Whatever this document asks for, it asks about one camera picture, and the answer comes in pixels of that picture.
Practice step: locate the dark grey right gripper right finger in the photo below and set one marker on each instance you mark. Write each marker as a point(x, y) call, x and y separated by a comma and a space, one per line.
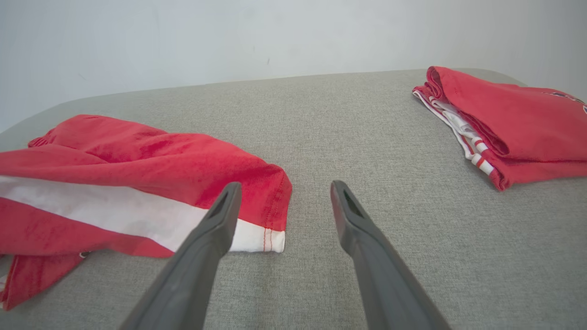
point(385, 284)

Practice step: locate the red shorts with white stripe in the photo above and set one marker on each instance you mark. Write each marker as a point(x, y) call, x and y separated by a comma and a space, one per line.
point(137, 165)

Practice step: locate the red basketball jersey number 23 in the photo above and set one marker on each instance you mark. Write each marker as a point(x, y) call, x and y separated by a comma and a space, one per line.
point(527, 123)

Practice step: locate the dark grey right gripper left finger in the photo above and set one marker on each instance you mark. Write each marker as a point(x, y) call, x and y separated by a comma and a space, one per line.
point(192, 275)

